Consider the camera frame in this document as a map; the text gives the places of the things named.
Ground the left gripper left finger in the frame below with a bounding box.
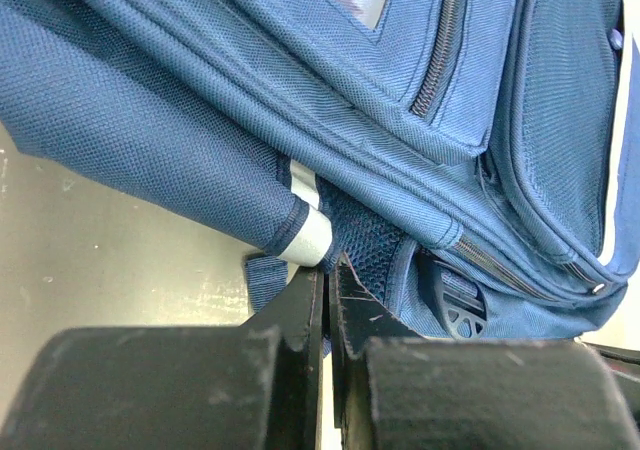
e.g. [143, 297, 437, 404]
[1, 269, 324, 449]

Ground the navy blue backpack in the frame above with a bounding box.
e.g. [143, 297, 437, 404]
[1, 0, 639, 339]

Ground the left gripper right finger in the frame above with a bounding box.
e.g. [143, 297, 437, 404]
[327, 257, 639, 449]

